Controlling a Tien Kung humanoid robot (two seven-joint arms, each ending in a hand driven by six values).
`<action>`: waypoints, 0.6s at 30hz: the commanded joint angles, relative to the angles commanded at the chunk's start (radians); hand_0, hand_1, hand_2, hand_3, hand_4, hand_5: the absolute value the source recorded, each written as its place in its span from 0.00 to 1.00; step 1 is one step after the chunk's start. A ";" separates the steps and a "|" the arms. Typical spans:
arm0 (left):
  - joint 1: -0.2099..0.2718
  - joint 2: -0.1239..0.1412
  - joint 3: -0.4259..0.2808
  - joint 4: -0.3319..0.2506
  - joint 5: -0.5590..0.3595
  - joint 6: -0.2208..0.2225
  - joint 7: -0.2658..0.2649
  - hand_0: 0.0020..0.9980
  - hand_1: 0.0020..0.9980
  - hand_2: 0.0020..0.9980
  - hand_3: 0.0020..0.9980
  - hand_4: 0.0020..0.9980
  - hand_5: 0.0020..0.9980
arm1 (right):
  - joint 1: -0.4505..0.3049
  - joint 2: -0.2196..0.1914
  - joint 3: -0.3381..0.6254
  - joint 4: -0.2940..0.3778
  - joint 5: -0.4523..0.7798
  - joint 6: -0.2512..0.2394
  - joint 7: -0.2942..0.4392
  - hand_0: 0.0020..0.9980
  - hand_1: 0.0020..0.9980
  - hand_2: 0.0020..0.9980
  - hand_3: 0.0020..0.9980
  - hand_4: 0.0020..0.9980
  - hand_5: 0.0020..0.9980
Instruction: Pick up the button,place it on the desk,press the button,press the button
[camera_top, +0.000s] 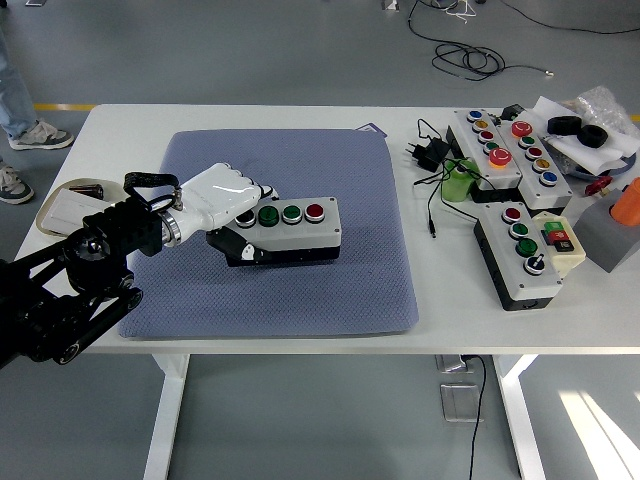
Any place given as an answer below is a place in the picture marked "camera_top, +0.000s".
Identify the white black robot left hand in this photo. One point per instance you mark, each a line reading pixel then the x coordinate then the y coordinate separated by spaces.
pixel 220 195

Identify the four-button control box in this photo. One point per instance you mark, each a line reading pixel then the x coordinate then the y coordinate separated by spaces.
pixel 305 237
pixel 530 287

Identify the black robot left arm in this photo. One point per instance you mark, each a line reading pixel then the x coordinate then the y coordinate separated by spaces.
pixel 115 225

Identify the five-button box, large red stop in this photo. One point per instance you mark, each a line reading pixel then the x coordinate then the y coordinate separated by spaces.
pixel 502 175

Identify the four-button control box, blue-ringed selector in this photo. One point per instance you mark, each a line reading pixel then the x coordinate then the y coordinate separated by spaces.
pixel 530 287

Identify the five-button box, red mushroom button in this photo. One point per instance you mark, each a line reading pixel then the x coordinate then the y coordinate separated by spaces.
pixel 555 192

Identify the dark cylindrical battery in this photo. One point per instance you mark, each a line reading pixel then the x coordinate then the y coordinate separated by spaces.
pixel 87 191

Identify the blue-grey woven mat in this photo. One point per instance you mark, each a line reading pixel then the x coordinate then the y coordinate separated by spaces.
pixel 325 300

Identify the purple card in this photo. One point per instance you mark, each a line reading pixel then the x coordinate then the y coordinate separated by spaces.
pixel 375 130

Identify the white shallow dish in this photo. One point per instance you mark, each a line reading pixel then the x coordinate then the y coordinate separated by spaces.
pixel 50 225

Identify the black power adapter plug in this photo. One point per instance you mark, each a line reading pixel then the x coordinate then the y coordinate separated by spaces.
pixel 430 152

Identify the white table leg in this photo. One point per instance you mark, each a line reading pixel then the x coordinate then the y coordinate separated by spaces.
pixel 165 415
pixel 520 415

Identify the person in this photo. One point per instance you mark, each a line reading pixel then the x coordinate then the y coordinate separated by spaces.
pixel 12 100

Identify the green plastic bottle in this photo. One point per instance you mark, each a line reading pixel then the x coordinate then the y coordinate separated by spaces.
pixel 457 187

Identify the grey metal foot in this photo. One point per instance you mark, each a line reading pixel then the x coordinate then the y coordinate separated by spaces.
pixel 391 4

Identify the metal floor socket plate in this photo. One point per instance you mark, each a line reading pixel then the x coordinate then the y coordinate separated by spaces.
pixel 450 364
pixel 460 402

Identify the small black device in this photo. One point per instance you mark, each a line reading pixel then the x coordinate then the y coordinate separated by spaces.
pixel 512 111

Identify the white foam sheet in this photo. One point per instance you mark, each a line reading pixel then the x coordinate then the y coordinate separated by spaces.
pixel 590 155

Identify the red mushroom knob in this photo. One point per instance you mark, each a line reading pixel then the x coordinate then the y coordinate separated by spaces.
pixel 597 187

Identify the grey block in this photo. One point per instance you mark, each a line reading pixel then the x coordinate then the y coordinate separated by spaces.
pixel 600 235

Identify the clear bubble wrap bag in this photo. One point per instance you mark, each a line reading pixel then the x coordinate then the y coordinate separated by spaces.
pixel 600 102

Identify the orange cylinder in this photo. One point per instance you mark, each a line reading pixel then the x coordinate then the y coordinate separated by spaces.
pixel 627 207

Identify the blue round plate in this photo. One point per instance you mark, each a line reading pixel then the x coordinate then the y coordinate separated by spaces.
pixel 631 164

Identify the white wall switch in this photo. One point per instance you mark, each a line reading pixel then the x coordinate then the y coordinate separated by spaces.
pixel 65 210

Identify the cream green-red push switch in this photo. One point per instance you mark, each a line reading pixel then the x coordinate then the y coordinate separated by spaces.
pixel 570 257

